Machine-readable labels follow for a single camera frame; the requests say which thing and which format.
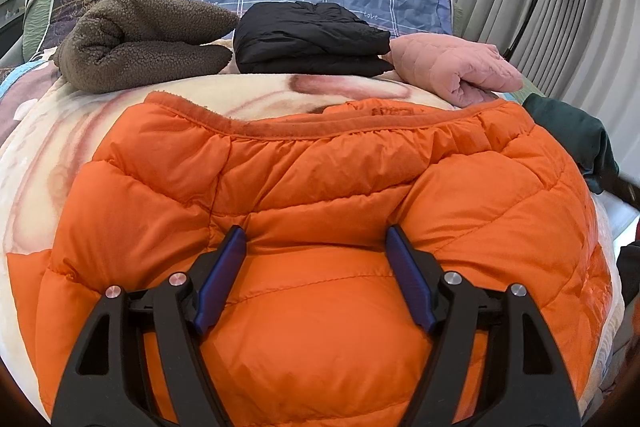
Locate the green padded headboard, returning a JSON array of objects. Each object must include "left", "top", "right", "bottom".
[{"left": 22, "top": 0, "right": 62, "bottom": 54}]

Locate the cream printed blanket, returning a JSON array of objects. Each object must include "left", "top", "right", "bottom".
[{"left": 0, "top": 47, "right": 626, "bottom": 388}]

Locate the brown fleece jacket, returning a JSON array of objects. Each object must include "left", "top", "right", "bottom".
[{"left": 55, "top": 0, "right": 242, "bottom": 96}]

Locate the orange puffer jacket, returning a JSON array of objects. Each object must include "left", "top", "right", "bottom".
[{"left": 6, "top": 91, "right": 618, "bottom": 427}]

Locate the dark cloth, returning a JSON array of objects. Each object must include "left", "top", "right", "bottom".
[{"left": 616, "top": 239, "right": 640, "bottom": 309}]

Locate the pink quilted jacket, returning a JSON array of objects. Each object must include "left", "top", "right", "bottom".
[{"left": 387, "top": 34, "right": 526, "bottom": 108}]

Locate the grey pleated curtain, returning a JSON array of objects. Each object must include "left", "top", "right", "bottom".
[{"left": 452, "top": 0, "right": 640, "bottom": 188}]

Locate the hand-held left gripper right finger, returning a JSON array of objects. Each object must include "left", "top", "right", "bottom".
[{"left": 385, "top": 224, "right": 583, "bottom": 427}]

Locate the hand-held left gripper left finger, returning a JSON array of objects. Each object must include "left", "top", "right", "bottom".
[{"left": 50, "top": 224, "right": 248, "bottom": 427}]

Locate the dark green garment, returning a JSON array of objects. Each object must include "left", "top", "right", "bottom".
[{"left": 522, "top": 93, "right": 622, "bottom": 196}]

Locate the black puffer jacket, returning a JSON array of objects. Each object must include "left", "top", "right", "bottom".
[{"left": 232, "top": 1, "right": 397, "bottom": 78}]

